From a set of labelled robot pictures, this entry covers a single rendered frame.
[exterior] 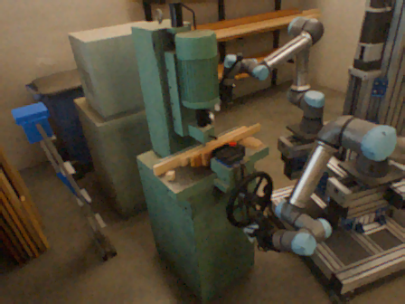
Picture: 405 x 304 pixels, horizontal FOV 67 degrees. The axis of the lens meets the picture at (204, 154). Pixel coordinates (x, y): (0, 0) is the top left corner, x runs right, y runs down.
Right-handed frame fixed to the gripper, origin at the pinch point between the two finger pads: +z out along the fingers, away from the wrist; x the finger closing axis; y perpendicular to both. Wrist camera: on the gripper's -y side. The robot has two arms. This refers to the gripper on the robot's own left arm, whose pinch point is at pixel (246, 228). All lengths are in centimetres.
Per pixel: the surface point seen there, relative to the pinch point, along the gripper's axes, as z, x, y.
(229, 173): 1.7, 3.2, -25.4
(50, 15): 196, 3, -195
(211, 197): 18.8, -0.4, -14.6
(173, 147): 42, 0, -43
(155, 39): 13, -1, -93
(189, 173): 19.5, -6.7, -30.4
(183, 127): 26, 3, -52
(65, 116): 185, -22, -100
